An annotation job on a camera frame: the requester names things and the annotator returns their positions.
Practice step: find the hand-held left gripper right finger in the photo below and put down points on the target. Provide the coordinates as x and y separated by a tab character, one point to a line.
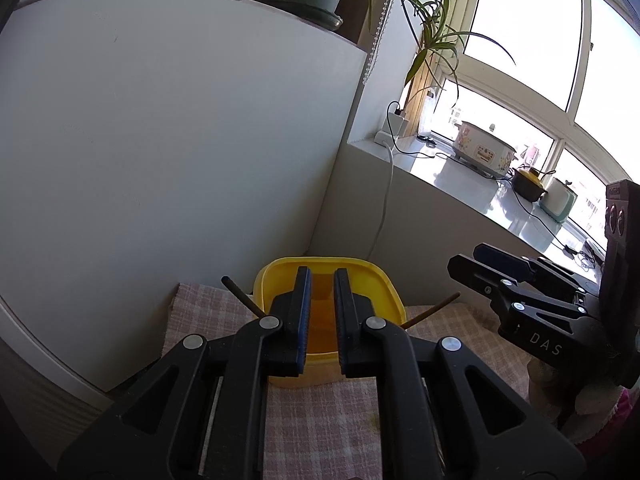
341	310

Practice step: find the yellow plastic container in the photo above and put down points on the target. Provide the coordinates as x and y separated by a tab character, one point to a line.
322	332

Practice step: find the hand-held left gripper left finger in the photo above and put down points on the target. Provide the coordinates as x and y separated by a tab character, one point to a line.
304	310

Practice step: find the white cabinet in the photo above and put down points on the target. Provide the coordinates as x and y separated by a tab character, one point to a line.
150	160

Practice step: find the spider plant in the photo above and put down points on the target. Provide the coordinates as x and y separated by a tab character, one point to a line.
432	35

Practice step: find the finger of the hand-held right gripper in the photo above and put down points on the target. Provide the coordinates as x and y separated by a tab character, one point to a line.
545	330
505	261

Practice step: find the reddish brown chopstick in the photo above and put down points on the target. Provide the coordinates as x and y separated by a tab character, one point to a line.
432	311

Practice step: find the dark chopstick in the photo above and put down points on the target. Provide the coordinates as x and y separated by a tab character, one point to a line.
240	296

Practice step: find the white charger plug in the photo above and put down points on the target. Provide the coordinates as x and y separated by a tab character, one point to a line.
398	122

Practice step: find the white floral electric cooker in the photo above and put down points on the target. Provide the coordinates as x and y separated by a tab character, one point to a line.
480	150

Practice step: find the small black object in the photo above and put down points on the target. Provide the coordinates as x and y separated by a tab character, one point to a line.
426	138

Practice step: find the white windowsill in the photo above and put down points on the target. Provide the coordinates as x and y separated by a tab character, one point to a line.
465	185

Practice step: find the person's right hand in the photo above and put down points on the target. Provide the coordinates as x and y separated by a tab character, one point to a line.
595	402

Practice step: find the mint green appliance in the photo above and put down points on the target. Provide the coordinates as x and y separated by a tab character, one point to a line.
557	202

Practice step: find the pink checked cloth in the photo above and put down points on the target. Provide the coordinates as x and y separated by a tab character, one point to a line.
320	425

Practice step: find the white power strip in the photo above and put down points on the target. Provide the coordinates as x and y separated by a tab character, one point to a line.
385	138

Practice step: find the white window frame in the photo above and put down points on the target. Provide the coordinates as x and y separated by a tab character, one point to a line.
577	60

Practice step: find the dark pot with yellow lid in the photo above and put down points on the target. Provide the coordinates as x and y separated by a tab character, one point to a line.
527	187

